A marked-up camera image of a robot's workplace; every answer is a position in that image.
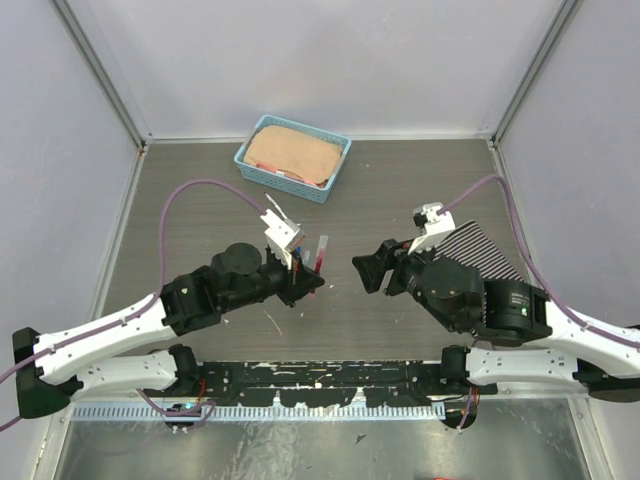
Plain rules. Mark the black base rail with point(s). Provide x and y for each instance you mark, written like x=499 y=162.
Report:
x=318 y=384

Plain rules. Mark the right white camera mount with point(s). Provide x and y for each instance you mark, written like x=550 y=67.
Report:
x=433 y=227

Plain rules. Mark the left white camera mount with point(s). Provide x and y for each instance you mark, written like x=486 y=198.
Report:
x=283 y=236

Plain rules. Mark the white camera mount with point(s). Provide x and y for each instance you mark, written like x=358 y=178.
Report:
x=433 y=227
x=283 y=236

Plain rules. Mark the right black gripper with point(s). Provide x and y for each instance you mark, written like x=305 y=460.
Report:
x=390 y=255

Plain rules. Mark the white pen upper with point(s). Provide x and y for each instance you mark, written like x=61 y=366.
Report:
x=276 y=206

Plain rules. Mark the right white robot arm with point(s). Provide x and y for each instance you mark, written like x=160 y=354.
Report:
x=538 y=342

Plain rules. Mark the blue plastic basket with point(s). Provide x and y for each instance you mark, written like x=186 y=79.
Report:
x=278 y=180

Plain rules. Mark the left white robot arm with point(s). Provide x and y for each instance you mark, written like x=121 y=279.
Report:
x=51 y=368

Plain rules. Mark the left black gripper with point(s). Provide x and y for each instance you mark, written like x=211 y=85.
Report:
x=306 y=281

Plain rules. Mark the blue slotted cable duct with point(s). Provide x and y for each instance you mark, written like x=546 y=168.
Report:
x=358 y=411

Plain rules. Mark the peach folded towel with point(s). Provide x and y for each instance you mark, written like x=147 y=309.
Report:
x=297 y=155

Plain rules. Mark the black white striped cloth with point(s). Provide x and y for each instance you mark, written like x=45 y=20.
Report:
x=471 y=246

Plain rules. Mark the red gel pen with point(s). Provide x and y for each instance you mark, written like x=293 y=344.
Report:
x=319 y=261

